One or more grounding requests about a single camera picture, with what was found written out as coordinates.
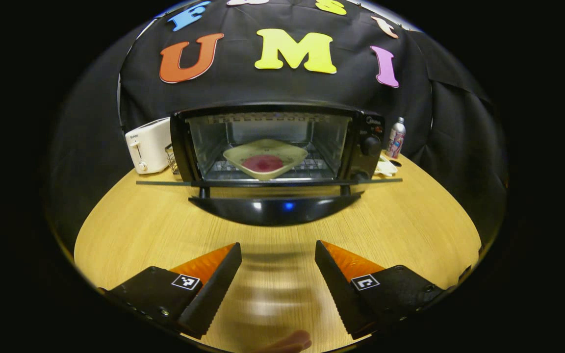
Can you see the cream plate with pink food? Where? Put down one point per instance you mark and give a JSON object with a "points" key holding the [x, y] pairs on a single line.
{"points": [[265, 159]]}

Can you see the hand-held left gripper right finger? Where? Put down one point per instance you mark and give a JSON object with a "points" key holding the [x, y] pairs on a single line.
{"points": [[339, 291]]}

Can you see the black backdrop cloth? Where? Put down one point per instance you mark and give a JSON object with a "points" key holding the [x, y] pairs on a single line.
{"points": [[263, 83]]}

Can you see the white divided snack tray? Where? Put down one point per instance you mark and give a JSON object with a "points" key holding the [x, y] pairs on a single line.
{"points": [[385, 169]]}

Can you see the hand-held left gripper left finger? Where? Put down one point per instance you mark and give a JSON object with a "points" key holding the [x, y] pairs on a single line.
{"points": [[214, 294]]}

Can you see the silver spray bottle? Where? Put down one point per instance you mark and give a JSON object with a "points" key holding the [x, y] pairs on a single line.
{"points": [[396, 139]]}

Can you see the black electric oven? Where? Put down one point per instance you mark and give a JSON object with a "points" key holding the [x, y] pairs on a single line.
{"points": [[272, 211]]}

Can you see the white toaster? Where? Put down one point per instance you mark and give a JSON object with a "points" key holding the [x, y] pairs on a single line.
{"points": [[147, 144]]}

